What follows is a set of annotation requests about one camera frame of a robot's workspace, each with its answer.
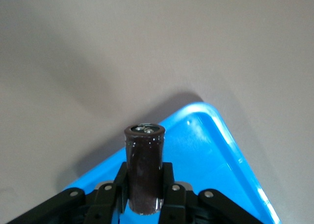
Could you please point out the blue plastic tray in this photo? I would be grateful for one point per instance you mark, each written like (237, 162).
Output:
(208, 160)

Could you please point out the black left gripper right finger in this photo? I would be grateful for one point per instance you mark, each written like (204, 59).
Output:
(176, 204)

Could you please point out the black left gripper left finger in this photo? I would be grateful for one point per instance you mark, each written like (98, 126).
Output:
(103, 204)

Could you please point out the plain dark brown electrolytic capacitor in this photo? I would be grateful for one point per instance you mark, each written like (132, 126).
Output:
(144, 165)

